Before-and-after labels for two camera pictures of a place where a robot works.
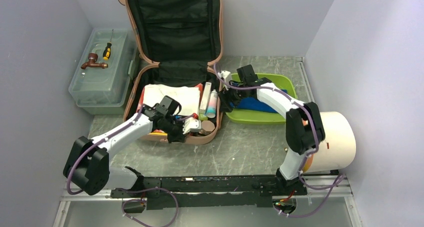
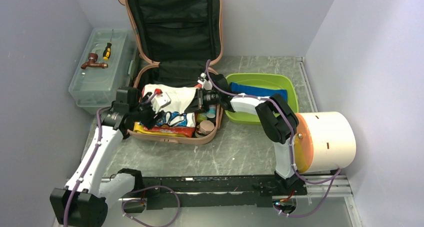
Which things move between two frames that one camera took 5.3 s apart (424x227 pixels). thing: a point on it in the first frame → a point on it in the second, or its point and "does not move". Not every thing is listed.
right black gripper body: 234,95 → 204,100
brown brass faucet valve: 92,57 does not move
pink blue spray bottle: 212,108 does not move
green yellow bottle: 202,117 does not move
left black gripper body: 174,128 → 144,113
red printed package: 141,102 → 187,131
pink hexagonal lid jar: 208,127 does not move
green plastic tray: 251,115 does not move
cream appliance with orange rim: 336,152 does not move
